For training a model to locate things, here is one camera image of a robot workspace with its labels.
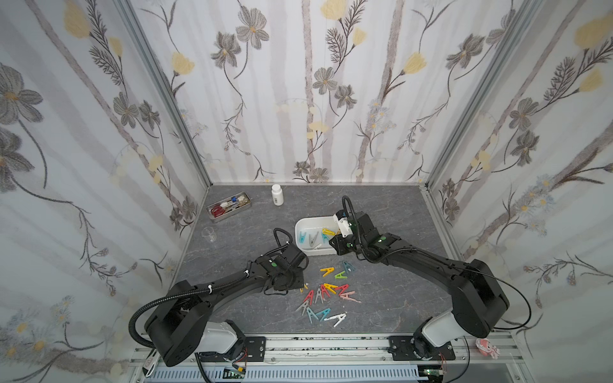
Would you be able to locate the muted teal clothespin bottom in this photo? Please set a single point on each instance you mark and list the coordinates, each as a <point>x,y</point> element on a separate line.
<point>313,317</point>

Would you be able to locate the dark teal clothespin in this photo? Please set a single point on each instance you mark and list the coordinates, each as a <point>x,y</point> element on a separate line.
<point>348,267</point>

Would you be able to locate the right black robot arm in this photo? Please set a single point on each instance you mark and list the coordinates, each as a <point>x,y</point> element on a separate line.
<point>477,300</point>

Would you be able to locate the white clothespin bottom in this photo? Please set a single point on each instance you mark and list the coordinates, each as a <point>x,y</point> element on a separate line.
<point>336,319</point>

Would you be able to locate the red clothespin right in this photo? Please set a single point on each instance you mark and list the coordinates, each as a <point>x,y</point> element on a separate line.
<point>342,289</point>

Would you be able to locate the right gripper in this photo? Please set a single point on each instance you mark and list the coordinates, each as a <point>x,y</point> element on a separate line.
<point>338,242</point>

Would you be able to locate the red clothespin centre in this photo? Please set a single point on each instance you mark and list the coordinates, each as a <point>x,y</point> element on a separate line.
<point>324,292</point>

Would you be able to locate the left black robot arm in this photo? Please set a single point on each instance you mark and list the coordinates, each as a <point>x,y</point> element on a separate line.
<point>175,325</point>

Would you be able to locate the red clothespin pile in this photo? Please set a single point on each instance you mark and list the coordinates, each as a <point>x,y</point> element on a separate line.
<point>309,299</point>

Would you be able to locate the aluminium front rail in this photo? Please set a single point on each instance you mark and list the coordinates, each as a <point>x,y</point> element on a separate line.
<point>343,358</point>

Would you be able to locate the metal tray with tools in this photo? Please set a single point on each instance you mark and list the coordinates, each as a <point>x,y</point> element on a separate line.
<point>228,207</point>

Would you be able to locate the white pill bottle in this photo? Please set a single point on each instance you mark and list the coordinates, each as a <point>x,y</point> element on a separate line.
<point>277,194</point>

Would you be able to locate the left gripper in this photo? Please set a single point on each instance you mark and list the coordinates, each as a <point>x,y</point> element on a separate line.
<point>301,280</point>

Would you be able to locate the pink white small object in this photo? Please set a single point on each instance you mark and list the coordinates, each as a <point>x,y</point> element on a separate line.
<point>486,348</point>

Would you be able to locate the white storage box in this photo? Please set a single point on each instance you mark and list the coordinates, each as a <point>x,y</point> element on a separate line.
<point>313,224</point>

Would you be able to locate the grey clothespin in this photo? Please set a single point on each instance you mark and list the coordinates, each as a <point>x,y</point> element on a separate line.
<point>303,307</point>
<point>319,297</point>
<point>313,239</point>

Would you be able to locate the pink clothespin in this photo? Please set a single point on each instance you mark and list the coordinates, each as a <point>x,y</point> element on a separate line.
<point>348,296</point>

